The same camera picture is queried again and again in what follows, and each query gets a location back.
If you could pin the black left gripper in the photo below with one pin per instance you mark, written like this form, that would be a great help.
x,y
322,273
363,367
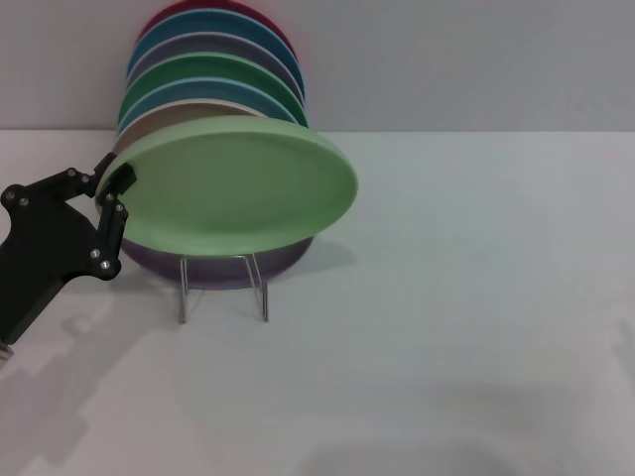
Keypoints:
x,y
39,248

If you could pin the light green plate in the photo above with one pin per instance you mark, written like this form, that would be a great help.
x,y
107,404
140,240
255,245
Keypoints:
x,y
233,188

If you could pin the beige plate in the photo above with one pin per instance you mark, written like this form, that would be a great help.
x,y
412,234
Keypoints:
x,y
173,116

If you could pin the lilac plate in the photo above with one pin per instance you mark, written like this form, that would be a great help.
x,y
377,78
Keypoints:
x,y
223,270

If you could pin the light blue plate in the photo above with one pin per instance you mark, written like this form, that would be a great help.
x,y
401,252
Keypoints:
x,y
198,91

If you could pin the dark green plate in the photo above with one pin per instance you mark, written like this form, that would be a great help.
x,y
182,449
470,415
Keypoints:
x,y
208,67

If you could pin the crimson red plate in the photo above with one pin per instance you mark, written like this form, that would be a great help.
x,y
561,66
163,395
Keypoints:
x,y
149,22

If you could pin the grey purple plate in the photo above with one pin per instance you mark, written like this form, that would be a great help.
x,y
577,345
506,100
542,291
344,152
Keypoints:
x,y
213,43

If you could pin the dark teal blue plate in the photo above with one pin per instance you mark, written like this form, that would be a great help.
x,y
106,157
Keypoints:
x,y
208,25

